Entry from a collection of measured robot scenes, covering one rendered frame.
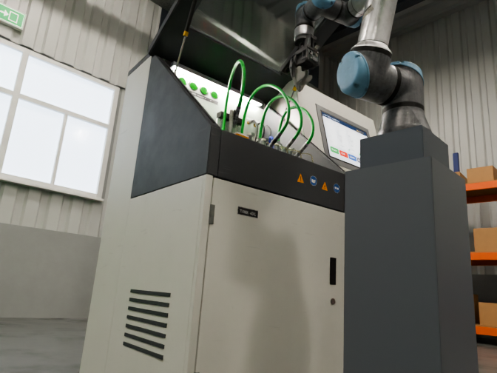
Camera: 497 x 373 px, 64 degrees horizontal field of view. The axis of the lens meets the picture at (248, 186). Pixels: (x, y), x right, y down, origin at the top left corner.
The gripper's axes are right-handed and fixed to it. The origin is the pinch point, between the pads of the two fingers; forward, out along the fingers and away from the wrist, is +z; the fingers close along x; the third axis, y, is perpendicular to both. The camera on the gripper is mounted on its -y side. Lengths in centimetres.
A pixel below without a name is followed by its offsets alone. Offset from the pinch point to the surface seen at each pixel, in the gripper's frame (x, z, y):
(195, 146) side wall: -35.1, 30.8, -10.7
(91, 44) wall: 21, -235, -425
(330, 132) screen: 56, -8, -31
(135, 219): -35, 51, -51
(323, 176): 18.2, 29.8, -2.2
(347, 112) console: 77, -30, -37
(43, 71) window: -29, -172, -423
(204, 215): -34, 54, -2
